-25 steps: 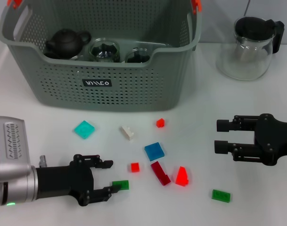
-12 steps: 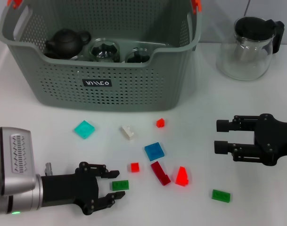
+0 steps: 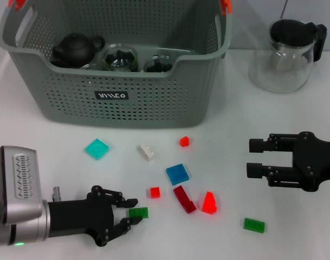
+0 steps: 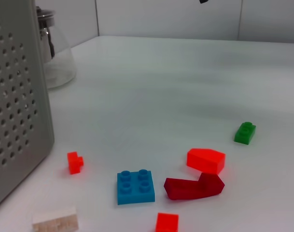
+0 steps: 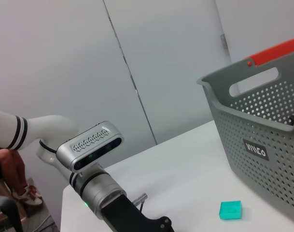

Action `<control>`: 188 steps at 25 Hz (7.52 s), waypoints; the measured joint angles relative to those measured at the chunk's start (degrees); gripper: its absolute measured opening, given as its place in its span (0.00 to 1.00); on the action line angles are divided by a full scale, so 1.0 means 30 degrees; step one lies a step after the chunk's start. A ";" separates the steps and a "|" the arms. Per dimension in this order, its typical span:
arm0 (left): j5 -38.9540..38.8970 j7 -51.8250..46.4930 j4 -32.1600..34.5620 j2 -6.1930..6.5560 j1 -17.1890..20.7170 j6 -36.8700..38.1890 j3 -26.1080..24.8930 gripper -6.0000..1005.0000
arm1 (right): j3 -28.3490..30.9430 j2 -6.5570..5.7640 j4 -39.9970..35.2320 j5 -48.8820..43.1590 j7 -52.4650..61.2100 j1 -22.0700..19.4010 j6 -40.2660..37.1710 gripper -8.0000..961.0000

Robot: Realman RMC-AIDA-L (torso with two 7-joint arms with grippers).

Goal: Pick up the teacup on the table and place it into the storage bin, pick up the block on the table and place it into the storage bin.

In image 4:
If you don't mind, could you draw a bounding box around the dark red long brick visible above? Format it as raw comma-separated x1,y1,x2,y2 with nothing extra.
163,172,226,201

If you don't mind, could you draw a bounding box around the grey perforated plastic storage bin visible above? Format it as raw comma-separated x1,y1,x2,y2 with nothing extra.
0,0,55,212

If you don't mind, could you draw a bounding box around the small red square brick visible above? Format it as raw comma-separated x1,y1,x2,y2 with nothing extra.
155,212,179,232

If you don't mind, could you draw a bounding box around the glass pitcher black lid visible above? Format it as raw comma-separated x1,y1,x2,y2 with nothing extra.
35,6,78,90

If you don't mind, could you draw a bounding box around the green two-stud brick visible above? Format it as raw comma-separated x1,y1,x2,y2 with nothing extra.
234,121,257,145

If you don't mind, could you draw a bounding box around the small red brick side stud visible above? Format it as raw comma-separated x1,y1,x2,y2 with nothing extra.
67,151,84,175

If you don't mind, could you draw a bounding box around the bright red wedge brick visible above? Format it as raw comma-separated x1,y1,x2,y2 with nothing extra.
186,148,226,175

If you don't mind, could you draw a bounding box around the blue square four-stud brick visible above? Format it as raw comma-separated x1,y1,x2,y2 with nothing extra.
117,169,156,205

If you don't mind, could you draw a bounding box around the white toy brick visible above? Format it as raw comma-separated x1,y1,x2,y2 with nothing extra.
32,206,79,232

